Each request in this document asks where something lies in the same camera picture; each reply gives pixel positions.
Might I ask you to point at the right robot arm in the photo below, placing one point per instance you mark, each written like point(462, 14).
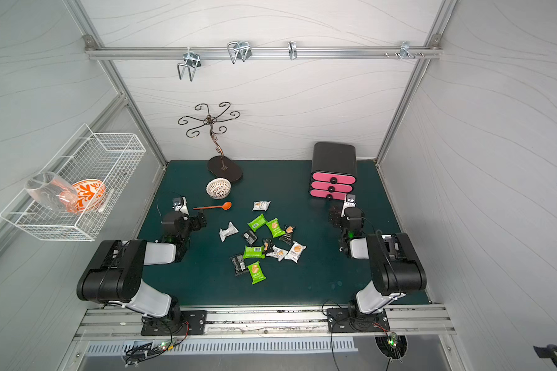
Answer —
point(395, 267)

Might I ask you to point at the orange patterned bowl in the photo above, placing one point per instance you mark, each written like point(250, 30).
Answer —
point(90, 195)

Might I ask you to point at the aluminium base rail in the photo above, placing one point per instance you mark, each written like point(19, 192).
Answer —
point(113, 323)

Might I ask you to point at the green mat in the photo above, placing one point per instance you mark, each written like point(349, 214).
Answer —
point(206, 275)

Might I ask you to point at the clear glass cup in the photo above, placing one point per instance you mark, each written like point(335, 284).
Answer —
point(52, 192)

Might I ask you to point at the orange spoon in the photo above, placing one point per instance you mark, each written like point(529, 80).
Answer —
point(225, 206)

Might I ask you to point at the white cookie pack lower right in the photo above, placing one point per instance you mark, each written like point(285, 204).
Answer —
point(295, 252)

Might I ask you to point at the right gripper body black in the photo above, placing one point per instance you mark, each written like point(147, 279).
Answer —
point(336, 216)

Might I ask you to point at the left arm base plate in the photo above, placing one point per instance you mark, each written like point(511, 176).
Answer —
point(181, 323)

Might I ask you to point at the black cookie pack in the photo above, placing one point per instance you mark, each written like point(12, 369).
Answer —
point(250, 238)
point(287, 237)
point(240, 266)
point(267, 246)

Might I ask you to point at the green cookie pack barcode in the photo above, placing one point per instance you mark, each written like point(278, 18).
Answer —
point(254, 252)

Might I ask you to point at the green cookie pack bottom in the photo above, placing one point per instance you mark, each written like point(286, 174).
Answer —
point(256, 272)

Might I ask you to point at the white patterned small bowl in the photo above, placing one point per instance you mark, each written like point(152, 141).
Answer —
point(218, 188)

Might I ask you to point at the white cookie pack top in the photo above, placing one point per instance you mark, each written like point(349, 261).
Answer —
point(261, 205)

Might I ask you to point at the metal hook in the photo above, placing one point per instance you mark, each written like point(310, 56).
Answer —
point(239, 50)
point(188, 67)
point(292, 48)
point(406, 52)

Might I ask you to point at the black cookie pack bottom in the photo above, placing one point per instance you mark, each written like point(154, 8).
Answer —
point(240, 266)

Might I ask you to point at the black pink drawer cabinet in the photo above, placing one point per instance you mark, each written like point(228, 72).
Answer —
point(334, 170)

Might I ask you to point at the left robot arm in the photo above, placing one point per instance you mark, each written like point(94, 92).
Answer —
point(114, 276)

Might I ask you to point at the white cookie pack lower left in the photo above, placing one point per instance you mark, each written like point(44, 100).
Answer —
point(277, 253)

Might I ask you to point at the brown metal hook stand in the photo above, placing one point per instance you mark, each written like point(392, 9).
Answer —
point(220, 166)

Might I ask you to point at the white cookie pack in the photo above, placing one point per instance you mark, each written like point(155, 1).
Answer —
point(277, 253)
point(229, 231)
point(261, 205)
point(295, 252)

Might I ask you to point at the aluminium top rail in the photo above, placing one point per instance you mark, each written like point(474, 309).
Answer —
point(258, 53)

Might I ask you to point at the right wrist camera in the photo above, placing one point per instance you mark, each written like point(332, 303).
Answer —
point(349, 202)

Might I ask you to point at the white wire basket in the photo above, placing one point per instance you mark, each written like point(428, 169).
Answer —
point(110, 157)

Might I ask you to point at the green cookie pack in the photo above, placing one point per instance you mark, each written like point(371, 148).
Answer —
point(256, 272)
point(275, 228)
point(257, 223)

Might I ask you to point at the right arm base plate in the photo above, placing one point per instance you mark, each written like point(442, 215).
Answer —
point(346, 321)

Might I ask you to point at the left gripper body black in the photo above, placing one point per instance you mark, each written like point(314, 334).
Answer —
point(197, 220)

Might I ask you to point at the white vented cable duct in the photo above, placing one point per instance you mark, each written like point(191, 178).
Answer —
point(288, 346)

